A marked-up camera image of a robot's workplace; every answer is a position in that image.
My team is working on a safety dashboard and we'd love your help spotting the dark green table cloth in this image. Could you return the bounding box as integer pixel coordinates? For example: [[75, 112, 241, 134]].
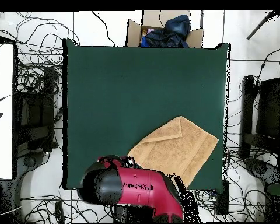
[[62, 38, 230, 194]]

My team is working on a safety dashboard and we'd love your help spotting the dark blue clothing pile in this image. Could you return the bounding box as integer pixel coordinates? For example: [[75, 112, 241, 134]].
[[141, 14, 191, 48]]

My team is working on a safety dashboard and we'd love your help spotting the black metal rod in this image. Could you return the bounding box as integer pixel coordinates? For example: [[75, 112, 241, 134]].
[[246, 10, 278, 40]]

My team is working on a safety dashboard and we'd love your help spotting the white side table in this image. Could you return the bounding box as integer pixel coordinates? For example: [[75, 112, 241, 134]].
[[0, 43, 16, 180]]

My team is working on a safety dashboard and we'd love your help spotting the brown cardboard box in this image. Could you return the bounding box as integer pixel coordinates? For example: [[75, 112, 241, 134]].
[[125, 10, 204, 49]]

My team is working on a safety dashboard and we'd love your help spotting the tan terry towel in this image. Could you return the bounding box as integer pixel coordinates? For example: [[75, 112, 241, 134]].
[[127, 115, 219, 188]]

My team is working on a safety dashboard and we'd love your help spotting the black equipment stand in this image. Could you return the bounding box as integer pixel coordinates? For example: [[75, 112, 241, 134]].
[[15, 66, 62, 152], [239, 75, 280, 159]]

